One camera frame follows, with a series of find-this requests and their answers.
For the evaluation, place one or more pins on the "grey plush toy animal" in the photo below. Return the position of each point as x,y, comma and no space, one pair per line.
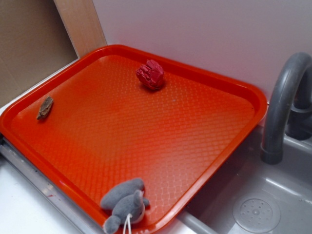
127,205

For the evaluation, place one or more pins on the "crumpled red paper ball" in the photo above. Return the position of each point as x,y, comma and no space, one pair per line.
151,74

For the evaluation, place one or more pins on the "grey curved faucet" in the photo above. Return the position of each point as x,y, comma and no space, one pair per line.
290,109

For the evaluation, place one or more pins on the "light wooden board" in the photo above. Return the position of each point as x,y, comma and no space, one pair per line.
82,25

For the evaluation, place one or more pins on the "brown wood chip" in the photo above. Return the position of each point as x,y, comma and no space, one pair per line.
45,108

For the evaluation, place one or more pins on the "grey plastic sink basin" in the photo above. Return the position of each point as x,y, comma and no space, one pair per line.
248,196

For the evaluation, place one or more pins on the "brown cardboard panel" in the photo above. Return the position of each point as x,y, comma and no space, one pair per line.
33,45

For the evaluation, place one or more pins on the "orange plastic tray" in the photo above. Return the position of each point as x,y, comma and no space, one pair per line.
105,127

